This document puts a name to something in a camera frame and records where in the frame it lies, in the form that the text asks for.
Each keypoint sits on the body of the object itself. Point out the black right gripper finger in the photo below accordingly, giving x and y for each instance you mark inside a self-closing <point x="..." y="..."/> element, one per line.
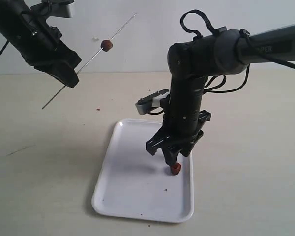
<point x="171" y="153"/>

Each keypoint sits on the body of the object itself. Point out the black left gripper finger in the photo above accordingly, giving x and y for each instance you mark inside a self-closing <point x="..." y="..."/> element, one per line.
<point x="60" y="70"/>
<point x="69" y="56"/>

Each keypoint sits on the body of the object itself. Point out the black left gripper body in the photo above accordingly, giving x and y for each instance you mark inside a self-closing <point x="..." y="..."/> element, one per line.
<point x="30" y="34"/>

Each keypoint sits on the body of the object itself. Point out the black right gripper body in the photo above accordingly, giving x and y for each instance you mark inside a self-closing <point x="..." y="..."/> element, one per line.
<point x="165" y="137"/>

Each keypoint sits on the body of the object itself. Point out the thin metal skewer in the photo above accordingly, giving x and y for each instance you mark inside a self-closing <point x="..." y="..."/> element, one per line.
<point x="88" y="62"/>

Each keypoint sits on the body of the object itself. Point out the red date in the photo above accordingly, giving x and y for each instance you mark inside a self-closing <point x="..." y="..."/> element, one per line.
<point x="106" y="45"/>
<point x="175" y="169"/>

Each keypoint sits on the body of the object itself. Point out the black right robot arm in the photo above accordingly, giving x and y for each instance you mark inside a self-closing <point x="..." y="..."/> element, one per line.
<point x="224" y="52"/>

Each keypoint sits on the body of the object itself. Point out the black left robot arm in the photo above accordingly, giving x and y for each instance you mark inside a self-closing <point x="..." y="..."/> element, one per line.
<point x="39" y="43"/>

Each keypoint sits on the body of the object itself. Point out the white plastic tray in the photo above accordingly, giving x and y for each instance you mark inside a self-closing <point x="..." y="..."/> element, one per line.
<point x="134" y="184"/>

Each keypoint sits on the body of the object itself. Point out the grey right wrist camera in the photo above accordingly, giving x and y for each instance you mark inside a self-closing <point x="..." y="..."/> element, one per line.
<point x="151" y="102"/>

